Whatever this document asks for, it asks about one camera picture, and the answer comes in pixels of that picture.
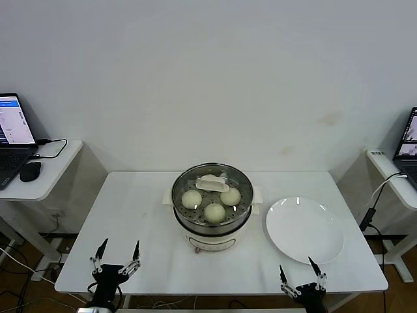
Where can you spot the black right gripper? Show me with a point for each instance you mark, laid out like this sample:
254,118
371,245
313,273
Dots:
311,295

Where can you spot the white side desk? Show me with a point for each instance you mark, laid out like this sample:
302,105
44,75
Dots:
58,176
400,193

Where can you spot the dark laptop with camera views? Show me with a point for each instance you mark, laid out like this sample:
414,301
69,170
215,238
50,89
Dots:
408,130

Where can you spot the stainless steel steamer basket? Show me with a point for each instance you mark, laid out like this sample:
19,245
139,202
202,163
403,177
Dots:
182,220

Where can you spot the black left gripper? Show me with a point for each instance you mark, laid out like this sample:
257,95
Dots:
109,277

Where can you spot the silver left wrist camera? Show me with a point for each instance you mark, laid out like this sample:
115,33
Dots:
96,310

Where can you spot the round white plate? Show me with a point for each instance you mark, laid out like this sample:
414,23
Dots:
303,228

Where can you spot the white wall socket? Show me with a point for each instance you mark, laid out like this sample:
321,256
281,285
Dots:
56,214

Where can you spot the white electric cooker pot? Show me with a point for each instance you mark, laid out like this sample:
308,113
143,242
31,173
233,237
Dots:
211,241

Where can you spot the black laptop with white screen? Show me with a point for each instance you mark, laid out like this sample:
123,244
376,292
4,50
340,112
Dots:
13,120

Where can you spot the black computer mouse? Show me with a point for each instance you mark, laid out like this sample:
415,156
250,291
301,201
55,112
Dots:
30,171

